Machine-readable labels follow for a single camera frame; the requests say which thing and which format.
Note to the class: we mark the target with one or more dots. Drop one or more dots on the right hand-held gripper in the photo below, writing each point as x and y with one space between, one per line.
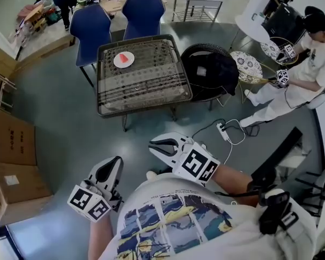
195 164

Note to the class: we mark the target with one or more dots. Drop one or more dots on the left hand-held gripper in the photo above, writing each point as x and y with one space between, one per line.
88 201

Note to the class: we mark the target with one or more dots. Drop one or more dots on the red watermelon slice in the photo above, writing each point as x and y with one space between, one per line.
123 59

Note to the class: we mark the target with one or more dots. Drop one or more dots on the person's left forearm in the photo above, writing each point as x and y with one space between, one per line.
100 237

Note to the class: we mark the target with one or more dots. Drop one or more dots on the person's right forearm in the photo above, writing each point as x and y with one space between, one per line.
228 180

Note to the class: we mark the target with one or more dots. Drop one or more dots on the person's white shoe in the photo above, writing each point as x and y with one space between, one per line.
151 175

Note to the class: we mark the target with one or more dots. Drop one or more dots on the white power strip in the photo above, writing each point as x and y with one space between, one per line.
222 131

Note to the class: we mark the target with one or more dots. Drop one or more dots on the wicker glass-top table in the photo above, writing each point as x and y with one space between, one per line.
146 91

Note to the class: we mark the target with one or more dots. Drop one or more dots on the labelled brown cardboard box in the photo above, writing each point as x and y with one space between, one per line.
24 183

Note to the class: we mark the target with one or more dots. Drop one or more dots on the black cloth bag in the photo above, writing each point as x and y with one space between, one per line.
214 72

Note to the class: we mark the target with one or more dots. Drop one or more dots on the white round plate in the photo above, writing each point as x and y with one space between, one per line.
130 61

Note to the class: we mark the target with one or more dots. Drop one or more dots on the black wicker chair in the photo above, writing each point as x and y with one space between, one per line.
191 53

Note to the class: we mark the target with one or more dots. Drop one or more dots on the large printed cardboard box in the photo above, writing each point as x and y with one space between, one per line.
10 137

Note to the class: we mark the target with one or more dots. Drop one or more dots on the person's printed white shirt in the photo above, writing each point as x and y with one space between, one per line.
205 242

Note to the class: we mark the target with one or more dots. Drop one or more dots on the long black board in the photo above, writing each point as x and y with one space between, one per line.
284 148

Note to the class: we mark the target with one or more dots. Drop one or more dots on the blue upholstered chair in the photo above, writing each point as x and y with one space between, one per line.
90 31
143 15

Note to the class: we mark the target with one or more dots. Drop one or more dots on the white round table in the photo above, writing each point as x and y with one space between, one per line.
250 23

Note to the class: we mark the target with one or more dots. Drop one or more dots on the light wooden table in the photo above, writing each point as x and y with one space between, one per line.
113 4

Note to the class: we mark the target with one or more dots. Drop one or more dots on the flat plain cardboard box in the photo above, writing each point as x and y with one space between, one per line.
0 58

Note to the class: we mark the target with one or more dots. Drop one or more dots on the black equipment case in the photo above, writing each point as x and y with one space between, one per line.
285 23

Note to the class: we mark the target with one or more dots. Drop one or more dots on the small wooden chair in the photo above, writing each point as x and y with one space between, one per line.
33 15

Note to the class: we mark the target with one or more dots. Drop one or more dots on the black metal frame stand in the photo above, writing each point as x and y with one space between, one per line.
314 188

